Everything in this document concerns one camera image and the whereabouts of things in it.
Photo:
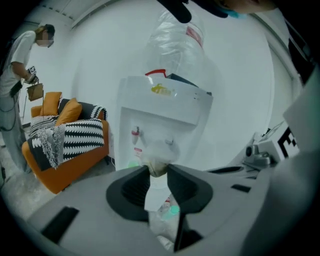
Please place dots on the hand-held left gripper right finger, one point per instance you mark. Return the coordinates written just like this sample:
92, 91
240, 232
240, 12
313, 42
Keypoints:
212, 207

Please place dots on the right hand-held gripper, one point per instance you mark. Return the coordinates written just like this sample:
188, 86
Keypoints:
300, 125

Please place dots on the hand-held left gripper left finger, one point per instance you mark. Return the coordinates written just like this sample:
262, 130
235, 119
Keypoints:
100, 220

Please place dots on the clear plastic bag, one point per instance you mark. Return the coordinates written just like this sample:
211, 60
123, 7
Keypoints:
160, 160

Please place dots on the teal bottle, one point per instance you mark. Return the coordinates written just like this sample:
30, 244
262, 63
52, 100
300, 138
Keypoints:
173, 211

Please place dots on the red white bottle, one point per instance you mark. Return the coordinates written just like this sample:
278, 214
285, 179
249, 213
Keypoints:
167, 202

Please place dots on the orange sofa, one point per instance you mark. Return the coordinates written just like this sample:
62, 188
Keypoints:
80, 162

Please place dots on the black white striped blanket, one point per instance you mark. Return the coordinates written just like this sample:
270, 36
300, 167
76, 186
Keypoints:
85, 140

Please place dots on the grey fringed throw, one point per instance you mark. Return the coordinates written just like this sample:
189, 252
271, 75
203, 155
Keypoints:
51, 147

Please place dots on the white water dispenser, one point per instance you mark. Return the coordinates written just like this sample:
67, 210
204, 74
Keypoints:
162, 110

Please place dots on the black remote control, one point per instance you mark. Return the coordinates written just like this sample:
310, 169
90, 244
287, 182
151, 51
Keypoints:
190, 83

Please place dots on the black throw with white trim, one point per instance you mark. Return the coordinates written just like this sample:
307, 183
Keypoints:
92, 110

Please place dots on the orange cushion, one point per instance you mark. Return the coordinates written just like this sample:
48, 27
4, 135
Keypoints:
68, 112
51, 103

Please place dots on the clear water bottle red label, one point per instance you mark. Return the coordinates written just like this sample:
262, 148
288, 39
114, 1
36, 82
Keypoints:
175, 47

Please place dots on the brown paper bag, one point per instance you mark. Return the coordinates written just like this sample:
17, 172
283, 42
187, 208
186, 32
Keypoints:
35, 92

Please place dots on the black head-worn camera mount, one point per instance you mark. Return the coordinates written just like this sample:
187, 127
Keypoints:
175, 8

